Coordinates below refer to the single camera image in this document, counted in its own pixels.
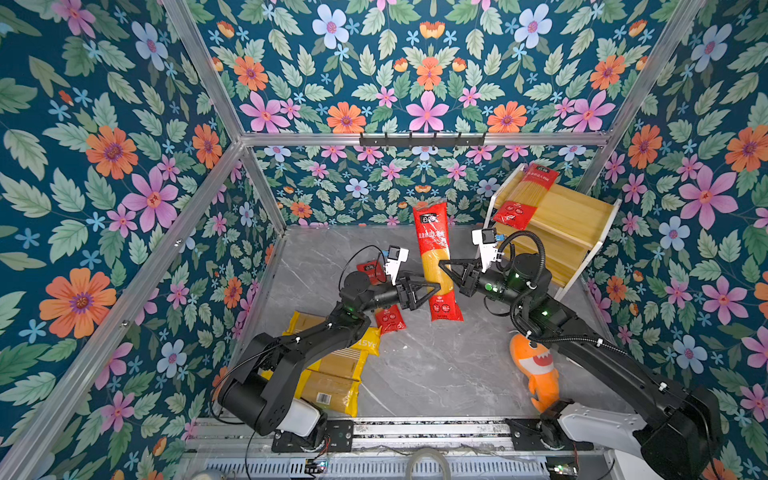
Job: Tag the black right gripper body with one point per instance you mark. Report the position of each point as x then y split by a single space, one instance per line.
496 287

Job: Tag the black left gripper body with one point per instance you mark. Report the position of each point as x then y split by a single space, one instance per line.
394 297

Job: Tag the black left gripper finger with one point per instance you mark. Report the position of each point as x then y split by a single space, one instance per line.
418 296
417 282

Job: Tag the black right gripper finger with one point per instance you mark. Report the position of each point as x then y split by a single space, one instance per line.
460 270
466 286

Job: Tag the red spaghetti bag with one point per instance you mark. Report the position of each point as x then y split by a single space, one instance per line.
387 313
431 223
520 206

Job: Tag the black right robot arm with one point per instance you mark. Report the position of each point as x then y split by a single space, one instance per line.
674 429

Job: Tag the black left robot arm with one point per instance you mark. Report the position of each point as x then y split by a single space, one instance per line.
259 390

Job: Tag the yellow pasta bag middle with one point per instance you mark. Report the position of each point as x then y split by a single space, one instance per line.
347 364

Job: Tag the wooden two-tier shelf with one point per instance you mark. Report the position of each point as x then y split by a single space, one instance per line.
573 228

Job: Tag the yellow pasta bag bottom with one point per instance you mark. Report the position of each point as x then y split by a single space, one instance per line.
329 392

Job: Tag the orange shark plush toy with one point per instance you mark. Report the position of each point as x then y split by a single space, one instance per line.
536 362

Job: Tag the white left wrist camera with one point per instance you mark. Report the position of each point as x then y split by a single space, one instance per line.
395 257

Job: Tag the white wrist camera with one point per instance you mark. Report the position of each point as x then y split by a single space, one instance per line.
487 244
395 257

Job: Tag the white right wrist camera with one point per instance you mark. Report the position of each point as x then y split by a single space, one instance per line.
487 244

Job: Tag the black hook rail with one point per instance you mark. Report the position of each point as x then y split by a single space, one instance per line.
411 139

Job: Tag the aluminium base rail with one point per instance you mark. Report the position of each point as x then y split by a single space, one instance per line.
420 432

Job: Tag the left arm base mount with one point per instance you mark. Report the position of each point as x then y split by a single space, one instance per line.
329 436

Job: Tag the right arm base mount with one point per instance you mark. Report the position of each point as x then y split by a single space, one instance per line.
531 434

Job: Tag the aluminium frame post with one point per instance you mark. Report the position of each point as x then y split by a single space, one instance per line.
181 17

